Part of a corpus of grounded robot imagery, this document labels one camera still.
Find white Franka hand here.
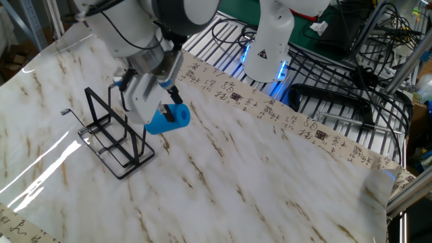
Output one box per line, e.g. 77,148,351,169
121,72,184,126

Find blue plastic cup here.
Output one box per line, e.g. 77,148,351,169
144,103,192,136

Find glossy marble pattern mat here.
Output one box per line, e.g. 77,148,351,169
0,18,396,243

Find blue-grey perforated shelf upright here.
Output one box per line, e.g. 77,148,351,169
0,0,48,51

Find brown cardboard boxes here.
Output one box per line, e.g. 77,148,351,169
0,43,28,84

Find black curved stand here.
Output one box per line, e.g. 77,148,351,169
292,83,375,126

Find crumpled white tissue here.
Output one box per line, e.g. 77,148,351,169
312,20,329,36

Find black electronics box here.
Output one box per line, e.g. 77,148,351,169
315,8,365,61

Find silver metal rod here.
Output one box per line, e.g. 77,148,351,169
317,111,404,136

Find clear plastic bag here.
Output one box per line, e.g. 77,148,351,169
414,73,432,105

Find silver wrist mount bracket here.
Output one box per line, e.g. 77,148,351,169
113,50,185,91

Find black arm cable with straps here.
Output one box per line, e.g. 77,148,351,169
76,0,180,112

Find black wire cup rack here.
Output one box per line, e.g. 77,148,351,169
60,86,156,180

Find black cable bundle with plug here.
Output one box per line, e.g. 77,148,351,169
286,0,426,166

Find thick slanted aluminium post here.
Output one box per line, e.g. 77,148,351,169
383,33,432,96

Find aluminium frame beam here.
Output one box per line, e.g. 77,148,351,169
386,175,432,219

